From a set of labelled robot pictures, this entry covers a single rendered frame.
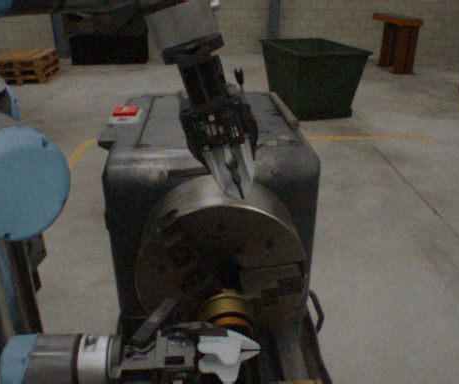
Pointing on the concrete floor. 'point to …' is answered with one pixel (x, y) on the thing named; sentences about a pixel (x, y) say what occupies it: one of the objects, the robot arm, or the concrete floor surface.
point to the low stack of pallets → (28, 65)
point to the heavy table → (403, 25)
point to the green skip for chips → (314, 75)
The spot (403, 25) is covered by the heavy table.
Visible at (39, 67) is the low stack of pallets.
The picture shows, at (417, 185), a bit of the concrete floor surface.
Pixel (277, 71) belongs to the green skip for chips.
